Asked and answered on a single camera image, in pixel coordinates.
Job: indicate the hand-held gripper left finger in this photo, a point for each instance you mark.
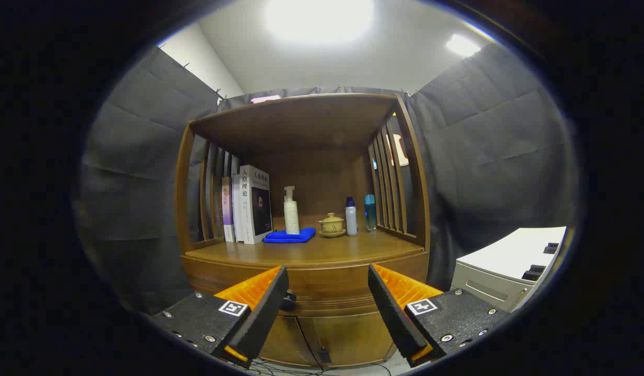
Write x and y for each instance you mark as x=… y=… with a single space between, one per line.
x=264 y=313

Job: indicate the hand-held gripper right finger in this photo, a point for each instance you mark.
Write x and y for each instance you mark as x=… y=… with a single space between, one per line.
x=392 y=313

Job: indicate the wooden drawer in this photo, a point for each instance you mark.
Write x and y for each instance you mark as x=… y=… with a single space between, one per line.
x=327 y=284

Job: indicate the wooden cabinet door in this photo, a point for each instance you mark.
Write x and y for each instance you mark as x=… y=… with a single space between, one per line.
x=288 y=339
x=353 y=337

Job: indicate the wooden countertop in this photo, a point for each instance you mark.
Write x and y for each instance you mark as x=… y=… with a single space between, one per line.
x=327 y=250

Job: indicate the wooden cabinet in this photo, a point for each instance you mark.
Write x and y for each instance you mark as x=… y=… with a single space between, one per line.
x=322 y=172

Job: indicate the blue folded cloth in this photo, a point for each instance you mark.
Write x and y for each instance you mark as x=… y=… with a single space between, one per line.
x=288 y=236

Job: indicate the white pump bottle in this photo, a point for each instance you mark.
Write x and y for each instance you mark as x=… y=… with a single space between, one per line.
x=291 y=216

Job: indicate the teal bottle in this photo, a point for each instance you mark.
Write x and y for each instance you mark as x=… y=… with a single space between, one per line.
x=370 y=214

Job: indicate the white bottle with blue cap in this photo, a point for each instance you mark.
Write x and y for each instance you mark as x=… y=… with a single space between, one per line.
x=351 y=219

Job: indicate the yellow lidded teacup with saucer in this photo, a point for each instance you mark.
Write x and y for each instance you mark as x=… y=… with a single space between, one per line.
x=332 y=224

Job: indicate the thin white book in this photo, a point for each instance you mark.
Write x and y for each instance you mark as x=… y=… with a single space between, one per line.
x=237 y=209

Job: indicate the purple book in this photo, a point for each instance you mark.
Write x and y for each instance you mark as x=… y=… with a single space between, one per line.
x=227 y=209

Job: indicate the black backdrop cloth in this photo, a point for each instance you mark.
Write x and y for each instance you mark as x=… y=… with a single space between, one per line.
x=144 y=156

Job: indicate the small ceiling light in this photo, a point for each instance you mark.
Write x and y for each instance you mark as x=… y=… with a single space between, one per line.
x=463 y=45

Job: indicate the large ceiling light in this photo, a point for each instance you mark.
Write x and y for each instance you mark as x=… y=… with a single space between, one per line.
x=319 y=18

